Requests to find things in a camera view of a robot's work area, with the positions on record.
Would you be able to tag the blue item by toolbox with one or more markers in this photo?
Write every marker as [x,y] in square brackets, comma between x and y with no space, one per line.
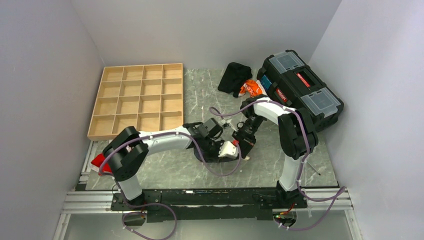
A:
[265,82]

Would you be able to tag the aluminium frame rail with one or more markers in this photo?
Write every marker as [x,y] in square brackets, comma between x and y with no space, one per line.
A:
[86,213]

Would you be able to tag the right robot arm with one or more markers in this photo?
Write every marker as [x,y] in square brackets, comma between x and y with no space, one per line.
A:
[297,137]

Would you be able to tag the navy underwear beige waistband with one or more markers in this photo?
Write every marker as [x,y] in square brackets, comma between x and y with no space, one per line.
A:
[231,161]

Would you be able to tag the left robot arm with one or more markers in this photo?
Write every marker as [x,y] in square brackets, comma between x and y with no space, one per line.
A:
[126,153]

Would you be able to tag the orange white garment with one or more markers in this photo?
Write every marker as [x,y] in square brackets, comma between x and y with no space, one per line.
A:
[253,88]

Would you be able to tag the black garment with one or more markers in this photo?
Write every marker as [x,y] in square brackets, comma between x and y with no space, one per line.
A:
[233,78]

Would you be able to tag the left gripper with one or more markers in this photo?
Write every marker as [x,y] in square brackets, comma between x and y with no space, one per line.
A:
[219,143]

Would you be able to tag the red white garment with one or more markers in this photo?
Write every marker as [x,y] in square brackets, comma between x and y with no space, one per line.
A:
[96,163]

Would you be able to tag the wooden compartment tray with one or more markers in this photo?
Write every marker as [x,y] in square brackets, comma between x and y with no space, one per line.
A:
[148,97]

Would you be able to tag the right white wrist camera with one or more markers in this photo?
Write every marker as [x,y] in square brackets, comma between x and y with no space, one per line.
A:
[228,124]

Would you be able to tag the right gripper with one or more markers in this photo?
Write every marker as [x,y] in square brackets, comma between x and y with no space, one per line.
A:
[245,143]

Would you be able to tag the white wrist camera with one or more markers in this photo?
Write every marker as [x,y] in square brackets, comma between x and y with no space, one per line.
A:
[228,124]
[228,150]

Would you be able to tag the black toolbox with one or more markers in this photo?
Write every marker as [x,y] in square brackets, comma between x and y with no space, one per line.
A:
[295,85]

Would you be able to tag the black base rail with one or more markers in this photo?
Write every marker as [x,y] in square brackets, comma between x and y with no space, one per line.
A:
[160,205]

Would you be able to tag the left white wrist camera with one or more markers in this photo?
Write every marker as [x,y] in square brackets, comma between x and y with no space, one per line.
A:
[228,150]

